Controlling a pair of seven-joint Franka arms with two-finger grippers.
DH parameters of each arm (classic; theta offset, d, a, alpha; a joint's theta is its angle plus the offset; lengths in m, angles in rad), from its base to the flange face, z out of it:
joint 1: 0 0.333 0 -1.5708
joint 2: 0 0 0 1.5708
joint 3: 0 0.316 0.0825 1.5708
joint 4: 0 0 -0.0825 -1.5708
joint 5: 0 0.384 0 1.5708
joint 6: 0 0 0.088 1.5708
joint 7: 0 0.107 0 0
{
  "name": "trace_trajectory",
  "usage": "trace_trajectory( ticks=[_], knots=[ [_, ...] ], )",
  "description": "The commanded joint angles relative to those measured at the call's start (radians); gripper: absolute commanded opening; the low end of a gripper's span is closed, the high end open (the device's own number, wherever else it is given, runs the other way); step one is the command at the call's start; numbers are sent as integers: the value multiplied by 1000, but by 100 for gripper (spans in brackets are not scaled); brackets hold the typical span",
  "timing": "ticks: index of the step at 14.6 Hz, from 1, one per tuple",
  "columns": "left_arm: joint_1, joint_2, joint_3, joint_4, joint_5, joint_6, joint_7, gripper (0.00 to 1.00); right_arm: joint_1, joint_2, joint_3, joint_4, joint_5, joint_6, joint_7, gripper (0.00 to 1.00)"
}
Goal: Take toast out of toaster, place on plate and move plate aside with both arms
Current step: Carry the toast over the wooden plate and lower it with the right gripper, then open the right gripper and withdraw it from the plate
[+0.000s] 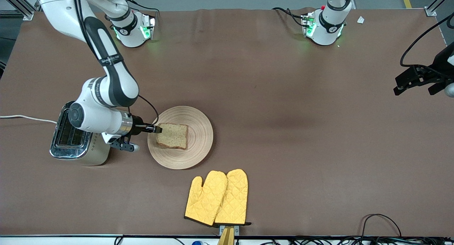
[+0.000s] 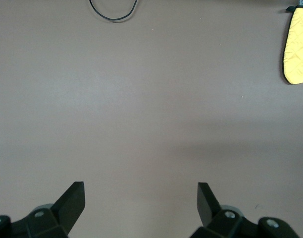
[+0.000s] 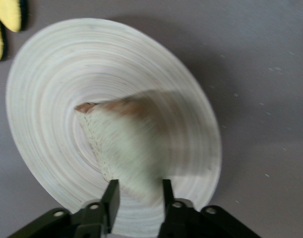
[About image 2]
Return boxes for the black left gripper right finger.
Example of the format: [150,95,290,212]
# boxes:
[190,182,262,238]

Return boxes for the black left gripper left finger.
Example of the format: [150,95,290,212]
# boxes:
[11,181,86,238]

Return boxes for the brown table cover sheet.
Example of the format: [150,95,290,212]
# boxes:
[0,0,303,238]

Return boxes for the looped thin black cable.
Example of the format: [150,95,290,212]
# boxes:
[88,0,139,23]

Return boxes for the yellow quilted oven mitt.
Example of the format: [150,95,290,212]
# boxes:
[281,5,303,85]

